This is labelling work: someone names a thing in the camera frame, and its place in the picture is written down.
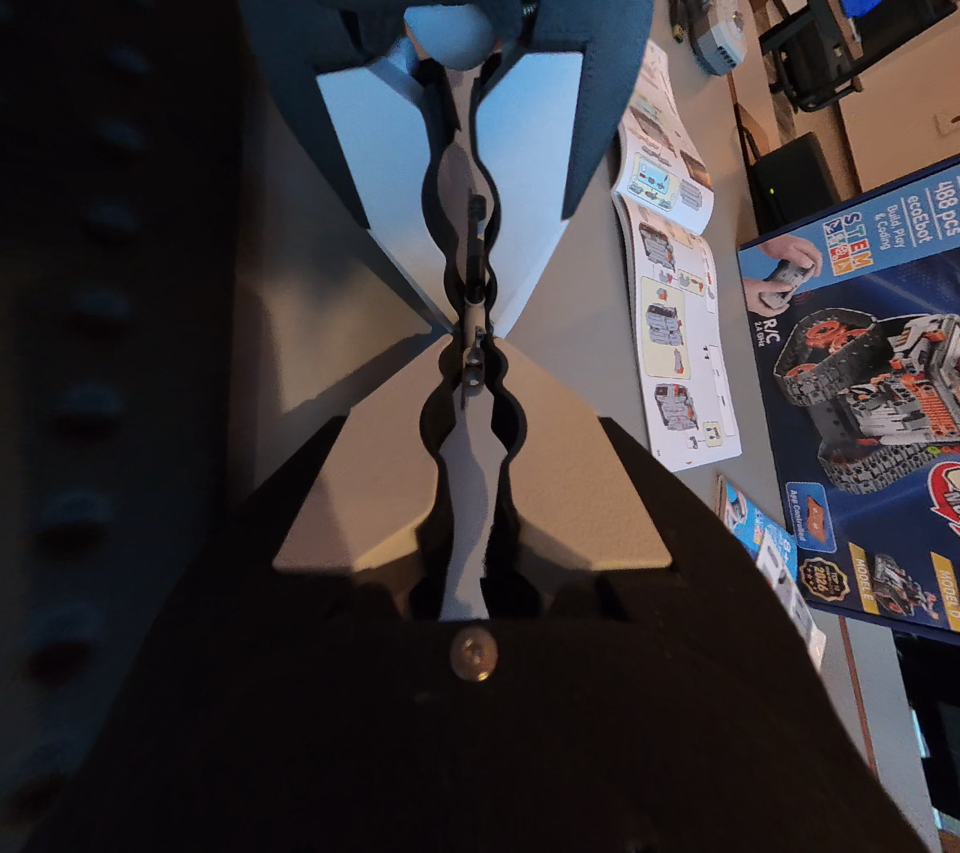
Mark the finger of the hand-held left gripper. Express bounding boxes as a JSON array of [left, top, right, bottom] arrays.
[[468, 46, 588, 338], [315, 35, 462, 337]]

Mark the black studded mat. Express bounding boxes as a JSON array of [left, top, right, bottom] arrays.
[[0, 0, 256, 839]]

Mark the white sticker sheet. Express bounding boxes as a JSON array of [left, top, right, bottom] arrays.
[[753, 538, 828, 674]]

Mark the white instruction booklet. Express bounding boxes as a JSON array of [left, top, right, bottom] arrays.
[[611, 39, 744, 473]]

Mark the blue building set box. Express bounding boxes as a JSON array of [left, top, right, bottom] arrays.
[[737, 151, 960, 637]]

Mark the grey desk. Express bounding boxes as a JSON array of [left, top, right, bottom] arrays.
[[225, 0, 935, 853]]

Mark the grey remote control unit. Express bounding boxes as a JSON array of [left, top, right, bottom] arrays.
[[682, 0, 749, 78]]

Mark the black office chair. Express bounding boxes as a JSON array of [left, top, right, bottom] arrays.
[[761, 0, 957, 113]]

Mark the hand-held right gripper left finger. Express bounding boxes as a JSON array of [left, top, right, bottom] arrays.
[[271, 334, 470, 618]]

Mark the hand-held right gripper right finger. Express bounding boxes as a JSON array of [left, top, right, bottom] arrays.
[[480, 335, 672, 616]]

